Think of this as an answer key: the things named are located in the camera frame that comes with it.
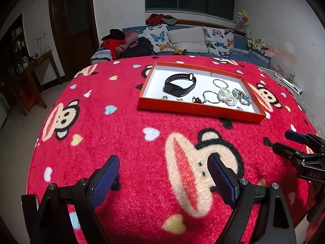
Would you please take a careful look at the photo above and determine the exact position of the dark multicolour beaded bracelet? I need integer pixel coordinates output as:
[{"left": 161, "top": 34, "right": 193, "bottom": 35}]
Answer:
[{"left": 232, "top": 88, "right": 252, "bottom": 106}]

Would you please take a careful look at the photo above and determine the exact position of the butterfly print pillow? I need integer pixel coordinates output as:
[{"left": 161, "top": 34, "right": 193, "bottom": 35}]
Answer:
[
  {"left": 142, "top": 24, "right": 174, "bottom": 52},
  {"left": 202, "top": 26, "right": 234, "bottom": 56}
]

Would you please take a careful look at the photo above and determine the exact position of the red printed blanket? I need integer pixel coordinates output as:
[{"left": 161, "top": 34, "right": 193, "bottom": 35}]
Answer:
[{"left": 25, "top": 54, "right": 320, "bottom": 244}]

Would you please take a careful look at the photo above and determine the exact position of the colourful pinwheel toy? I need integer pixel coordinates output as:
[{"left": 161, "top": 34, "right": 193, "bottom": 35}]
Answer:
[{"left": 237, "top": 10, "right": 250, "bottom": 28}]

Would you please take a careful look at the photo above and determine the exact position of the plain white pillow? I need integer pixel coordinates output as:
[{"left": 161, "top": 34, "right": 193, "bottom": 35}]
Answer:
[{"left": 166, "top": 27, "right": 210, "bottom": 54}]

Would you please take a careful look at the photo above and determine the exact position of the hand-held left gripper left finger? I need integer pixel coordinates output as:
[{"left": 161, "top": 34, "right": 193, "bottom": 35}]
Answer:
[{"left": 32, "top": 155, "right": 120, "bottom": 244}]

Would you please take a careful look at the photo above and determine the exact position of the orange jewelry tray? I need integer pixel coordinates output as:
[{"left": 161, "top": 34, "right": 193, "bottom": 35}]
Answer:
[{"left": 138, "top": 61, "right": 267, "bottom": 124}]

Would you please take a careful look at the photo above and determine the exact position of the dark display cabinet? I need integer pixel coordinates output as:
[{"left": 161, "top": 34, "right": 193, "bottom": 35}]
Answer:
[{"left": 0, "top": 14, "right": 26, "bottom": 82}]

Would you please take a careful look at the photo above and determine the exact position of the red jacket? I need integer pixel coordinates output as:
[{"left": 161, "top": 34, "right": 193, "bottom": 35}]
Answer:
[{"left": 147, "top": 13, "right": 178, "bottom": 26}]

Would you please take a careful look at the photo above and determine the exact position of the black smart band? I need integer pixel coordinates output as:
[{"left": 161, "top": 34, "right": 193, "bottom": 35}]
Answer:
[{"left": 164, "top": 72, "right": 197, "bottom": 95}]

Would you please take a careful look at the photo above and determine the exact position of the black backpack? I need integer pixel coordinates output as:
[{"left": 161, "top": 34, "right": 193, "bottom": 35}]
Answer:
[{"left": 123, "top": 37, "right": 155, "bottom": 58}]

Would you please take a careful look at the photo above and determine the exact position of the plush toys group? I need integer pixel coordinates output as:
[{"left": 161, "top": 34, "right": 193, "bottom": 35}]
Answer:
[{"left": 247, "top": 38, "right": 268, "bottom": 54}]

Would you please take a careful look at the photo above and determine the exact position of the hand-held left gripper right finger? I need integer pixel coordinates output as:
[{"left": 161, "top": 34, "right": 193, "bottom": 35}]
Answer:
[{"left": 207, "top": 153, "right": 297, "bottom": 244}]

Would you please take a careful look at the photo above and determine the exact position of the wooden side table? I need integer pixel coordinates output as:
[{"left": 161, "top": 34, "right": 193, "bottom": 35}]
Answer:
[{"left": 15, "top": 49, "right": 63, "bottom": 116}]

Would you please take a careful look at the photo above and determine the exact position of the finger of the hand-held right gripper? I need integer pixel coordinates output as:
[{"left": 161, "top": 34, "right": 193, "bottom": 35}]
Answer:
[
  {"left": 284, "top": 130, "right": 325, "bottom": 155},
  {"left": 272, "top": 142, "right": 315, "bottom": 168}
]

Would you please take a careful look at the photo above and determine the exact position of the pink garment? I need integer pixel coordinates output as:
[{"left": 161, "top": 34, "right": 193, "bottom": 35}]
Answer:
[{"left": 115, "top": 30, "right": 139, "bottom": 52}]

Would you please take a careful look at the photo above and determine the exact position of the clear flower beaded bracelet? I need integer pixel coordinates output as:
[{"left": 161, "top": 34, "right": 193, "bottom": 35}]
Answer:
[{"left": 217, "top": 93, "right": 238, "bottom": 106}]

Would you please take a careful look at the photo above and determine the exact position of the black garment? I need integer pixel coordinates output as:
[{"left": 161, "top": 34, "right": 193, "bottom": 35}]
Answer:
[{"left": 102, "top": 29, "right": 126, "bottom": 41}]

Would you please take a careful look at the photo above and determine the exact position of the blue sofa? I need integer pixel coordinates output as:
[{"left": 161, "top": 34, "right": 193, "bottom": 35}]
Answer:
[{"left": 91, "top": 24, "right": 272, "bottom": 68}]

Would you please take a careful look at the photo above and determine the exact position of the dark wooden door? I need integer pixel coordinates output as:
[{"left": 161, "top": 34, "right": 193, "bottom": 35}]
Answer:
[{"left": 48, "top": 0, "right": 99, "bottom": 54}]

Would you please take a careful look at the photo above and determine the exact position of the red garment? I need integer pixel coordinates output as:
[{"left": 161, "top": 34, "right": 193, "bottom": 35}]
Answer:
[{"left": 103, "top": 39, "right": 126, "bottom": 59}]

